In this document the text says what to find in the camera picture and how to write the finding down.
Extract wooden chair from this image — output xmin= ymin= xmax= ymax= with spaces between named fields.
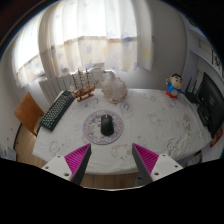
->
xmin=12 ymin=92 xmax=45 ymax=151

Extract white wall shelf unit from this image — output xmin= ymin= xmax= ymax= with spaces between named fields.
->
xmin=181 ymin=19 xmax=224 ymax=94

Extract black box device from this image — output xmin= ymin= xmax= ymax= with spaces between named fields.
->
xmin=196 ymin=104 xmax=213 ymax=127

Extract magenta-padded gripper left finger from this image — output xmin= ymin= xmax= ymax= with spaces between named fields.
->
xmin=41 ymin=143 xmax=92 ymax=186

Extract black computer mouse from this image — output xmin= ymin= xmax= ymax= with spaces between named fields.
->
xmin=100 ymin=114 xmax=115 ymax=137

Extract large white conch shell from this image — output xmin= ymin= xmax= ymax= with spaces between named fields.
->
xmin=100 ymin=70 xmax=129 ymax=104

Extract wooden model sailing ship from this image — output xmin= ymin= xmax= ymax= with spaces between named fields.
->
xmin=71 ymin=67 xmax=100 ymax=103

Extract red flat item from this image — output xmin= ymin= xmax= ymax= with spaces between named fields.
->
xmin=209 ymin=127 xmax=224 ymax=149

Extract white star-print curtain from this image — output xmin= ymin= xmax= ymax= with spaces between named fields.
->
xmin=13 ymin=0 xmax=154 ymax=88

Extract black keyboard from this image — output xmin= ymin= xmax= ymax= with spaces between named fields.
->
xmin=38 ymin=90 xmax=76 ymax=133

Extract white printed tablecloth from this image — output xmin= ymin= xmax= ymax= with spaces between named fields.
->
xmin=32 ymin=87 xmax=213 ymax=175

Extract cartoon boy figurine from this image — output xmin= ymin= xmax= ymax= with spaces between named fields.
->
xmin=165 ymin=73 xmax=184 ymax=100

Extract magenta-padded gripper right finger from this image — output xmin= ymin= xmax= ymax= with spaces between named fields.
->
xmin=131 ymin=142 xmax=184 ymax=186

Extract black monitor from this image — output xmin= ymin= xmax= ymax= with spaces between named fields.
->
xmin=197 ymin=72 xmax=224 ymax=139

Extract black router with antennas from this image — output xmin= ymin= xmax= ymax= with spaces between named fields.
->
xmin=184 ymin=77 xmax=203 ymax=104

